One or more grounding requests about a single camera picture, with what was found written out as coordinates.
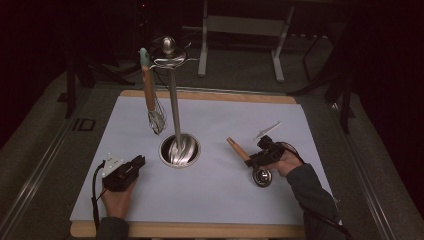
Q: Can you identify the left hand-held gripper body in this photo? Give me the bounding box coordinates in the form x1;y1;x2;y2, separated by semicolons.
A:
100;153;139;193

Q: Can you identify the small black floor bracket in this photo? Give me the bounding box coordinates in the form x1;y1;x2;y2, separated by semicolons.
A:
72;117;97;132

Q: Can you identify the wooden handled steel scoop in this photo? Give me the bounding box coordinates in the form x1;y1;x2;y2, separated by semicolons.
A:
226;136;273;188

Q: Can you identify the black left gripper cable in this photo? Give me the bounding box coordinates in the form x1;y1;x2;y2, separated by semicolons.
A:
92;160;107;232

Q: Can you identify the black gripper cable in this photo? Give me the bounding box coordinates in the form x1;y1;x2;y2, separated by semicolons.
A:
279;141;355;240
92;160;107;232

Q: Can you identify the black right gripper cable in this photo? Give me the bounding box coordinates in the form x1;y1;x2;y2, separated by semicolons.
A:
279;141;355;240

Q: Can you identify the person's left hand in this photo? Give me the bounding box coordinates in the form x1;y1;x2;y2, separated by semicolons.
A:
100;179;138;220

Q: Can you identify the mint handled wire whisk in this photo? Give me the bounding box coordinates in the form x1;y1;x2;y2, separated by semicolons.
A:
138;47;168;134

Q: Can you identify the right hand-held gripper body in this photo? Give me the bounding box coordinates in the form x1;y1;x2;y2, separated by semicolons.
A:
248;121;287;168

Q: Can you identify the black floor stand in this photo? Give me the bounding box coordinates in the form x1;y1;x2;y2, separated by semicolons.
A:
289;24;357;135
58;56;136;120

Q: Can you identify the grey metal frame stand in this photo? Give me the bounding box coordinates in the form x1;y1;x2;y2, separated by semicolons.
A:
182;0;296;83

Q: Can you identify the steel utensil rack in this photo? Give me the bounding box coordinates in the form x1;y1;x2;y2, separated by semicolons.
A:
146;35;202;169

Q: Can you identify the person's right hand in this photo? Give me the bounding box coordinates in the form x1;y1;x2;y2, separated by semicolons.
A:
265;149;305;178

